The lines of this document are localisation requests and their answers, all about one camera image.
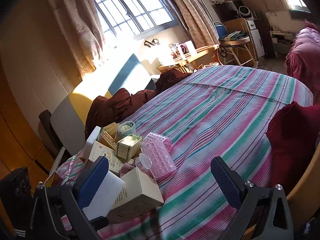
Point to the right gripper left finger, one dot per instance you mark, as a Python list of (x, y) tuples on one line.
[(77, 194)]

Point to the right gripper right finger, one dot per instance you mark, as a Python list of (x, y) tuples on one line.
[(264, 208)]

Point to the white foam block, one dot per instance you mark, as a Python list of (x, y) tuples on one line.
[(105, 197)]

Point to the white printed box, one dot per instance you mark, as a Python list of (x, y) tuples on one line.
[(98, 149)]

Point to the pink knit cloth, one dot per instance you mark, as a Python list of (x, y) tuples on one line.
[(127, 167)]

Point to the beige cardboard box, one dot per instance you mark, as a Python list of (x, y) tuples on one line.
[(140, 195)]

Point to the cracker biscuit pack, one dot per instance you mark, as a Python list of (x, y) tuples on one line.
[(105, 139)]

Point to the wooden chair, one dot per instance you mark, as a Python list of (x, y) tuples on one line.
[(305, 194)]

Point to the green gold small box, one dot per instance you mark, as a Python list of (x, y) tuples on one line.
[(128, 146)]

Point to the yellow sponge block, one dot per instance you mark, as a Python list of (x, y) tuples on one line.
[(111, 129)]

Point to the wooden wardrobe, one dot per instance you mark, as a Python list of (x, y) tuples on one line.
[(20, 146)]

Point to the grey yellow blue headboard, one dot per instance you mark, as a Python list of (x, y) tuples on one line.
[(68, 120)]

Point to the rolled light green sock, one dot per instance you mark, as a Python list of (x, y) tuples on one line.
[(125, 129)]

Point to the pink transparent plastic case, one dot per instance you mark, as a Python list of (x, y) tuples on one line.
[(155, 157)]

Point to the dark brown blanket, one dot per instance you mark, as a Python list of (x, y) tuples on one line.
[(104, 111)]

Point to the dark red cushion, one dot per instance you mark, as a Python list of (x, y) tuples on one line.
[(292, 133)]

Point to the striped pink green bedsheet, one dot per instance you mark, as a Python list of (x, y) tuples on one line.
[(217, 111)]

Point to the pink quilted bed cover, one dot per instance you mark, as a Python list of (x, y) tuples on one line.
[(302, 61)]

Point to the wooden desk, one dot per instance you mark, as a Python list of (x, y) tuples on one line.
[(188, 63)]

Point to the folding side table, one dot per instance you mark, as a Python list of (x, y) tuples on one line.
[(229, 49)]

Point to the white mini fridge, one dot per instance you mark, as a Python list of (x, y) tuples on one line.
[(257, 42)]

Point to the red white mug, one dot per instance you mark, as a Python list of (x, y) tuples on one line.
[(184, 48)]

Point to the left beige curtain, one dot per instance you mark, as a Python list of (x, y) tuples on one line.
[(80, 25)]

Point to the beige curtain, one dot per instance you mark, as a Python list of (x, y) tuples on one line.
[(199, 22), (80, 25)]

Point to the right beige curtain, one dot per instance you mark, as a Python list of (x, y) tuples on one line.
[(199, 22)]

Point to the white round fan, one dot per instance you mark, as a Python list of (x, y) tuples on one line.
[(245, 13)]

